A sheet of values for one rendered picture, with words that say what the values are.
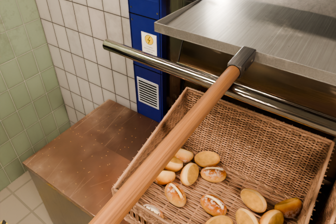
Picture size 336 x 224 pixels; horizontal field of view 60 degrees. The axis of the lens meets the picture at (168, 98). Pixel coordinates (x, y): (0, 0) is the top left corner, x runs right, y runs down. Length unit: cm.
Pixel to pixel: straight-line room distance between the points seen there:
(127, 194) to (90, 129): 102
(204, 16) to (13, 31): 108
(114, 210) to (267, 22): 69
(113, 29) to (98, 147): 52
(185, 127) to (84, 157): 86
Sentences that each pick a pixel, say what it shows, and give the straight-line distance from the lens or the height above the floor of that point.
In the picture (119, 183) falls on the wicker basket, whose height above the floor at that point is 73.
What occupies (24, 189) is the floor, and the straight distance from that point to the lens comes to 206.
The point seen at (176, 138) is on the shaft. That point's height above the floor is 120.
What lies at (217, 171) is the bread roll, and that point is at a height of 64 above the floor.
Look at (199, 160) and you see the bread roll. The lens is 118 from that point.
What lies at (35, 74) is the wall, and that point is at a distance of 185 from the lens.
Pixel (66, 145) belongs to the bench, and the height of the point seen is 58.
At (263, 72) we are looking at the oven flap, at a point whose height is 100.
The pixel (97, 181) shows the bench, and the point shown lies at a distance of 121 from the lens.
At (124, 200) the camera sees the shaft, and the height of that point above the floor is 119.
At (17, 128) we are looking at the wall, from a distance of 193.
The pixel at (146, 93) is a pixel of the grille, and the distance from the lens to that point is 133.
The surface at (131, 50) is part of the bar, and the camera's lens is 75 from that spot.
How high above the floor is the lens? 153
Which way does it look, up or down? 38 degrees down
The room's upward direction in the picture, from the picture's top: straight up
